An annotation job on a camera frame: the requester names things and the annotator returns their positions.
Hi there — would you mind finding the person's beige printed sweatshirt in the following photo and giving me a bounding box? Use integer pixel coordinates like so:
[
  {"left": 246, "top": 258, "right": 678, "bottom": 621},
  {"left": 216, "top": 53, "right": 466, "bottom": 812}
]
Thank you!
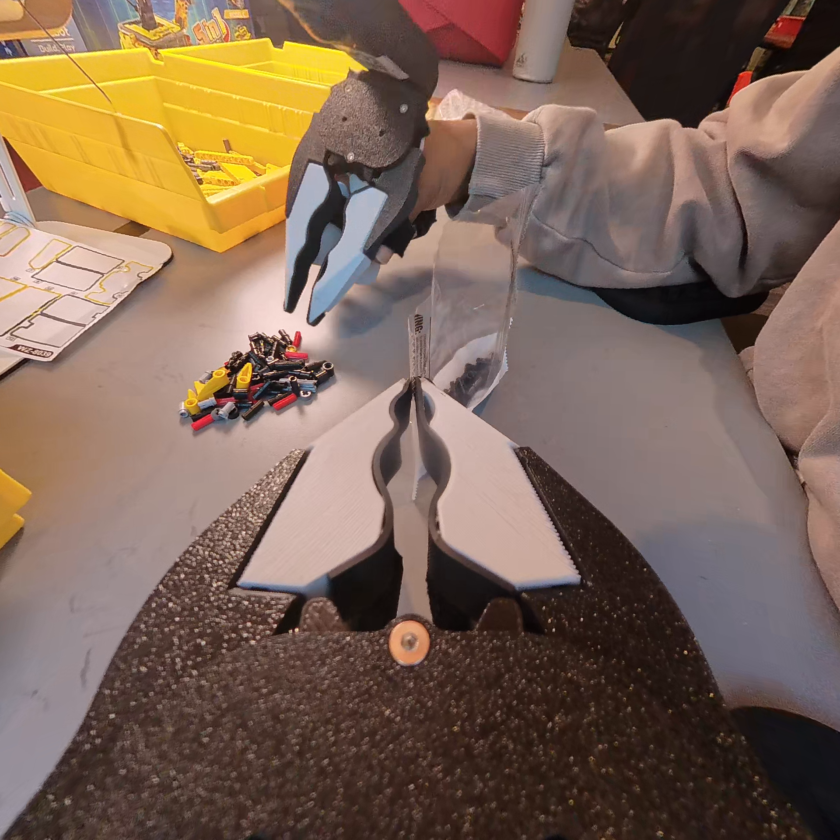
[{"left": 750, "top": 256, "right": 840, "bottom": 607}]

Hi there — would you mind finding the yellow storage bin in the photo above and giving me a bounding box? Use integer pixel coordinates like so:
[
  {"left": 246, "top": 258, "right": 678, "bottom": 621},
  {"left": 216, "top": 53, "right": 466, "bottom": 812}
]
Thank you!
[
  {"left": 0, "top": 71, "right": 321, "bottom": 254},
  {"left": 155, "top": 38, "right": 368, "bottom": 135}
]

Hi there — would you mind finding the robot kit box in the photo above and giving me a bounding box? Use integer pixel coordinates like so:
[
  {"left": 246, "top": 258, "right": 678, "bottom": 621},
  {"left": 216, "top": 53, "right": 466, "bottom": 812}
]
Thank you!
[{"left": 69, "top": 0, "right": 259, "bottom": 55}]

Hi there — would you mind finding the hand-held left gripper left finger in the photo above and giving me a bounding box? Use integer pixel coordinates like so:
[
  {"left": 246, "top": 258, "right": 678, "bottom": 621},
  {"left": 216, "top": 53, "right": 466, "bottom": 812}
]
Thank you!
[{"left": 239, "top": 378, "right": 421, "bottom": 594}]

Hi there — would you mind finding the white bottle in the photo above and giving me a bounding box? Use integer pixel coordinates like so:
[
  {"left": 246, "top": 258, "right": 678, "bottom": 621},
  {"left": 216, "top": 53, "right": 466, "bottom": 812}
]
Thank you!
[{"left": 508, "top": 0, "right": 577, "bottom": 85}]

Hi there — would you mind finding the red box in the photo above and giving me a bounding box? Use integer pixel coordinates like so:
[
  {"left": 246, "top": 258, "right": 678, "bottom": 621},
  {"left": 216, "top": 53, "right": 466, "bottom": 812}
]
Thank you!
[{"left": 398, "top": 0, "right": 527, "bottom": 68}]

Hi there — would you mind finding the person's right forearm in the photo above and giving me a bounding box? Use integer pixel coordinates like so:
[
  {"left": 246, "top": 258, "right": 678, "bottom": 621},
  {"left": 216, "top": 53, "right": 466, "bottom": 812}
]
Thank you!
[{"left": 451, "top": 46, "right": 840, "bottom": 299}]

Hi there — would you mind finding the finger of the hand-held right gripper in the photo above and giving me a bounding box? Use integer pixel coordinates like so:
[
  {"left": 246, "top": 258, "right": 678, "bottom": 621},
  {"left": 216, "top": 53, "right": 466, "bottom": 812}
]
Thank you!
[
  {"left": 305, "top": 176, "right": 393, "bottom": 329},
  {"left": 283, "top": 159, "right": 347, "bottom": 319}
]

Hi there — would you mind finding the yellow flat box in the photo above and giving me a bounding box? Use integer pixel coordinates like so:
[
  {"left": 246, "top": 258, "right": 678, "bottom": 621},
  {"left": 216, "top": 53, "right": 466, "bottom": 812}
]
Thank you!
[{"left": 0, "top": 472, "right": 31, "bottom": 551}]

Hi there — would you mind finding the clear plastic bag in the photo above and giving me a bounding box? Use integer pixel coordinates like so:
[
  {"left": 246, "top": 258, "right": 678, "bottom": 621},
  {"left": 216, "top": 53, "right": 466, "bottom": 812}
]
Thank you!
[{"left": 410, "top": 182, "right": 543, "bottom": 412}]

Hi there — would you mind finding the black high-back chair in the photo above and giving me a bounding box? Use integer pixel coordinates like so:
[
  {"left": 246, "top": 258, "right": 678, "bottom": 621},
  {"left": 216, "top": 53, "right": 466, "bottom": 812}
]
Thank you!
[{"left": 608, "top": 0, "right": 791, "bottom": 128}]

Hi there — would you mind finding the pile of mixed small plastic parts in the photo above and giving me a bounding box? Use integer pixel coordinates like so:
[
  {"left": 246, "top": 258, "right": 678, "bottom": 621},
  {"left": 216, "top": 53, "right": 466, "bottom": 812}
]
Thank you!
[{"left": 179, "top": 327, "right": 337, "bottom": 433}]

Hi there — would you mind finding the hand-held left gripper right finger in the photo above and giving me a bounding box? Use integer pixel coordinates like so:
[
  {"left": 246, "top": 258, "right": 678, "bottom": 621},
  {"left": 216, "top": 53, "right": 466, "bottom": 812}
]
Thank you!
[{"left": 418, "top": 378, "right": 585, "bottom": 592}]

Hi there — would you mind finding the person's right hand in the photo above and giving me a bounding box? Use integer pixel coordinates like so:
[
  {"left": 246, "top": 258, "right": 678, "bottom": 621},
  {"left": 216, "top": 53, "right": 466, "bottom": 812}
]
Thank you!
[{"left": 410, "top": 116, "right": 479, "bottom": 227}]

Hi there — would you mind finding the crumpled clear plastic wrap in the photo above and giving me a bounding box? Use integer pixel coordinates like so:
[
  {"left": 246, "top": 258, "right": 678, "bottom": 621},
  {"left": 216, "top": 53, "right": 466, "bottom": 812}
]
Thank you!
[{"left": 431, "top": 88, "right": 529, "bottom": 128}]

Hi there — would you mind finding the black armrest pad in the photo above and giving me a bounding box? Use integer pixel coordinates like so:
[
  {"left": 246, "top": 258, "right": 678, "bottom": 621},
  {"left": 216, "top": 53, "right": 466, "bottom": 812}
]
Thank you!
[
  {"left": 591, "top": 279, "right": 770, "bottom": 326},
  {"left": 726, "top": 707, "right": 840, "bottom": 840}
]

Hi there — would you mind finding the grey desk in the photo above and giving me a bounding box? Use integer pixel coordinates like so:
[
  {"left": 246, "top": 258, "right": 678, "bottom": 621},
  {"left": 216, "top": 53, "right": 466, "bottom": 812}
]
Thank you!
[{"left": 0, "top": 79, "right": 840, "bottom": 840}]

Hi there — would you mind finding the thin cable with white tip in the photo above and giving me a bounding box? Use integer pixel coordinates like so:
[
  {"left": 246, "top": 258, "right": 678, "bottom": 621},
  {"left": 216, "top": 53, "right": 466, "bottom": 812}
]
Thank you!
[{"left": 11, "top": 0, "right": 114, "bottom": 114}]

